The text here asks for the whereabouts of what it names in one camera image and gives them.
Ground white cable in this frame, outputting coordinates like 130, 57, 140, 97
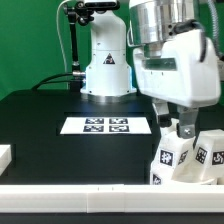
55, 0, 72, 74

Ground white left rail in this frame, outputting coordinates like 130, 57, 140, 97
0, 145, 12, 176

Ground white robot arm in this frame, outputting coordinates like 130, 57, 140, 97
84, 0, 221, 138

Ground white marker sheet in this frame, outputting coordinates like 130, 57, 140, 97
60, 117, 151, 135

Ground black cables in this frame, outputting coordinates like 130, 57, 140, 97
31, 72, 84, 91

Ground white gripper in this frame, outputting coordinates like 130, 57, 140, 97
127, 29, 221, 139

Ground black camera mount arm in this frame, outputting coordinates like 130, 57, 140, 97
64, 1, 93, 92

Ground white front rail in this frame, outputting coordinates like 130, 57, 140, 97
0, 184, 224, 213

